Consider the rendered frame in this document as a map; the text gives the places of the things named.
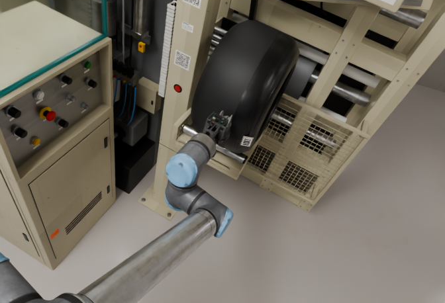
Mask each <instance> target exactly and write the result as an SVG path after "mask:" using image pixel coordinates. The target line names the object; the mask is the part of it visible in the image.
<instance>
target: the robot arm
mask: <svg viewBox="0 0 445 303"><path fill-rule="evenodd" d="M223 113H224V111H222V112H221V113H220V115H219V114H217V113H214V112H213V113H212V114H211V115H210V116H209V117H208V118H207V121H206V123H205V127H204V129H203V133H198V134H195V135H193V137H192V138H191V139H190V140H189V141H186V142H185V145H184V146H183V147H182V148H181V149H180V150H179V151H178V152H177V153H176V154H175V155H174V156H173V157H172V158H171V159H170V160H169V162H168V164H167V165H166V175H167V178H168V183H167V187H166V189H165V201H166V204H167V205H168V206H169V207H170V208H171V209H172V210H176V211H184V212H185V213H187V214H188V215H189V216H187V217H186V218H184V219H183V220H182V221H180V222H178V223H177V224H176V225H174V226H173V227H171V228H170V229H169V230H167V231H166V232H164V233H163V234H162V235H160V236H158V237H157V238H156V239H154V240H153V241H151V242H150V243H149V244H147V245H145V246H144V247H143V248H142V249H140V250H138V251H137V252H136V253H134V254H133V255H131V256H130V257H129V258H127V259H125V260H124V261H123V262H122V263H120V264H118V265H117V266H116V267H114V268H113V269H111V270H110V271H109V272H107V273H105V274H104V275H103V276H102V277H100V278H98V279H97V280H96V281H94V282H93V283H91V284H90V285H89V286H87V287H85V288H84V289H83V290H81V291H80V292H78V293H77V294H73V293H70V292H65V293H62V294H61V295H59V296H57V297H56V298H55V299H53V300H44V299H43V297H41V295H39V293H37V291H36V290H35V289H34V288H33V287H32V286H31V285H30V283H29V282H28V281H27V280H26V279H25V278H24V277H23V276H22V275H21V274H20V273H19V272H18V271H17V269H16V268H15V267H14V266H13V265H12V264H11V262H10V259H9V258H8V257H5V256H4V255H3V254H2V253H1V252H0V303H137V302H138V301H139V300H140V299H142V298H143V297H144V296H145V295H146V294H148V293H149V292H150V291H151V290H152V289H153V288H154V287H155V286H156V285H157V284H158V283H159V282H161V281H162V280H163V279H164V278H165V277H166V276H168V275H169V274H170V273H171V272H172V271H173V270H174V269H175V268H176V267H177V266H178V265H180V264H181V263H182V262H183V261H184V260H185V259H187V258H188V257H189V256H190V255H191V254H192V253H193V252H194V251H195V250H196V249H197V248H198V247H200V246H201V245H202V244H203V243H204V242H206V241H207V240H208V239H209V238H211V237H212V236H213V235H214V236H215V237H216V238H220V237H221V236H222V235H223V233H224V231H225V230H226V229H227V227H228V225H229V224H230V222H231V220H232V218H233V216H234V214H233V212H232V211H231V210H230V209H229V208H228V207H227V206H225V205H223V204H222V203H221V202H219V201H218V200H217V199H215V198H214V197H213V196H211V195H210V194H209V193H207V192H206V191H205V190H203V189H202V188H201V187H200V186H198V185H197V182H198V179H199V175H200V172H201V170H202V169H203V168H204V166H205V165H206V164H207V163H208V161H209V160H210V159H211V158H212V157H214V156H215V154H216V144H221V143H222V142H223V140H224V141H226V139H228V137H229V136H230V127H231V121H232V120H231V119H232V115H231V117H229V116H223Z"/></svg>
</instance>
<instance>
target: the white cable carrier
mask: <svg viewBox="0 0 445 303"><path fill-rule="evenodd" d="M173 4H174V5H173ZM176 5H177V1H173V2H171V3H168V9H167V15H166V27H165V33H164V46H163V53H162V54H163V55H162V66H161V72H160V74H161V75H160V83H159V91H158V92H159V93H158V94H159V95H160V96H161V97H165V94H166V84H167V78H168V68H169V62H170V52H171V46H172V37H173V27H174V21H175V11H176Z"/></svg>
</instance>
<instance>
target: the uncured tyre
mask: <svg viewBox="0 0 445 303"><path fill-rule="evenodd" d="M299 53H300V51H299V48H298V46H297V43H296V41H295V40H294V39H293V38H292V37H290V36H289V35H286V34H284V33H282V32H280V31H278V30H276V29H274V28H271V27H269V26H267V25H264V24H262V23H260V22H258V21H252V20H247V21H243V22H240V23H238V24H236V25H234V26H233V27H232V28H230V29H229V30H228V31H227V33H226V34H225V35H224V36H223V37H222V39H221V40H220V42H219V43H218V44H217V46H216V48H215V49H214V51H213V53H212V54H211V57H210V58H209V60H208V62H207V64H206V66H205V68H204V70H203V72H202V75H201V77H200V80H199V82H198V85H197V88H196V90H195V94H194V97H193V102H192V105H191V119H192V122H193V125H194V128H195V130H196V132H198V133H203V129H204V127H205V123H206V121H207V118H208V117H209V116H210V115H211V114H212V113H213V112H214V113H217V114H219V115H220V113H221V112H222V111H224V113H223V116H229V117H231V115H232V119H231V120H232V121H231V127H230V136H229V137H228V139H226V141H224V140H223V141H222V143H221V144H218V145H219V146H221V147H223V148H225V149H227V150H228V151H230V152H234V153H242V152H247V151H250V149H251V148H252V146H253V145H254V144H255V143H256V142H257V140H258V139H259V137H260V136H261V134H262V132H263V131H264V129H265V127H266V125H267V124H268V122H269V120H270V118H271V117H272V114H273V112H274V110H275V109H276V107H277V105H278V103H279V101H280V99H281V97H282V95H283V93H284V91H285V89H286V87H287V85H288V83H289V80H290V79H291V76H292V74H293V72H294V69H295V66H296V64H297V60H298V57H299ZM243 136H247V137H251V138H254V139H253V140H252V143H251V145H250V147H248V146H241V145H240V144H241V141H242V139H243Z"/></svg>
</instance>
